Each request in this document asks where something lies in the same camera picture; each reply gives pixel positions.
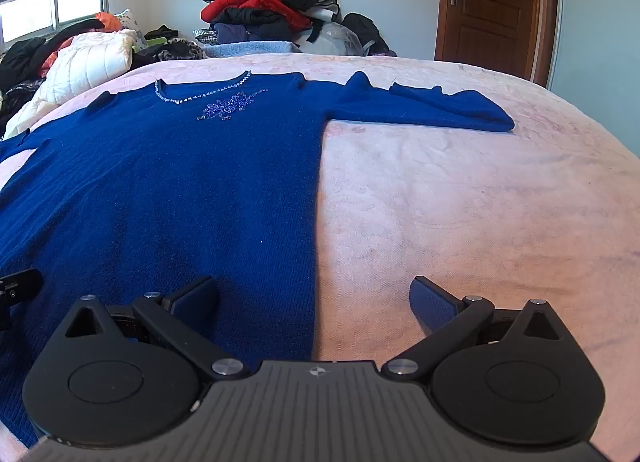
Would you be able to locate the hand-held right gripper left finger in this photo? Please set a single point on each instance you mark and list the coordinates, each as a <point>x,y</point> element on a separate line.
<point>196,301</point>

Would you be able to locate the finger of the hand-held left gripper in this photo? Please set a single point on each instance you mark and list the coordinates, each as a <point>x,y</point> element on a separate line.
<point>22,286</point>

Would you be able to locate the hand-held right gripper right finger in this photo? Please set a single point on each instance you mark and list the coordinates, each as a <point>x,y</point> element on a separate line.
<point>431,306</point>

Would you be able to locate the blue knit sweater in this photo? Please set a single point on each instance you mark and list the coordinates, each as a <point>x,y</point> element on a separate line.
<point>160,182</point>

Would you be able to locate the black clothes heap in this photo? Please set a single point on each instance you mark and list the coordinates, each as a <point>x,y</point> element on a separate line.
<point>30,54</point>

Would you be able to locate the pile of clothes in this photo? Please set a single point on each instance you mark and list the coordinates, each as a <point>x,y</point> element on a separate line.
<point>90,62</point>

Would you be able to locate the green and black clothes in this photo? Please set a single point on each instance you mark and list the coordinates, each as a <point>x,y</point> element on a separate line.
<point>170,47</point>

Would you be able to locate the dark navy clothes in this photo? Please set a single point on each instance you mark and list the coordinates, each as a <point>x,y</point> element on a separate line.
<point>250,29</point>

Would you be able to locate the pink bed blanket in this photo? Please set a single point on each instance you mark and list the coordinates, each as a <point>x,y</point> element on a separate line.
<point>450,202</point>

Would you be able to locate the leopard print cloth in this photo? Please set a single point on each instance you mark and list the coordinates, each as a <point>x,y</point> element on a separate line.
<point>17,97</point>

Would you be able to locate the light blue towel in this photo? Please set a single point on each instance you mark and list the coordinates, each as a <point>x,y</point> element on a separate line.
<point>250,48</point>

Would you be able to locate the window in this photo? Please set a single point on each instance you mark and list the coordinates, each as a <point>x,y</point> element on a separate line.
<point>55,12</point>

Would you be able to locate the orange garment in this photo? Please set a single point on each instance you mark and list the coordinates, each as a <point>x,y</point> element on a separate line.
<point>107,21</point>

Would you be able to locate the floral pillow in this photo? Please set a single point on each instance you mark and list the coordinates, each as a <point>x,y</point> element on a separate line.
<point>131,24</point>

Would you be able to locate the clear plastic bag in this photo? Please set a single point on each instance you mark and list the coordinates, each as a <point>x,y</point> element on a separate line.
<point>335,39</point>

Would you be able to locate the black garment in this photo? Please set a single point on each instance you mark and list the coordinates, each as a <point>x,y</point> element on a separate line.
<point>365,29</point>

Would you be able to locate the wooden door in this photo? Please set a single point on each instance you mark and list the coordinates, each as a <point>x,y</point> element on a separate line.
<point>492,7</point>

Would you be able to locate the red garment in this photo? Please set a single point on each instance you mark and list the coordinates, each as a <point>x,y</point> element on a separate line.
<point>260,2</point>

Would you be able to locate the black jacket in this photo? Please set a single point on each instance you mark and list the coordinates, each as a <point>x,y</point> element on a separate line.
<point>312,2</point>

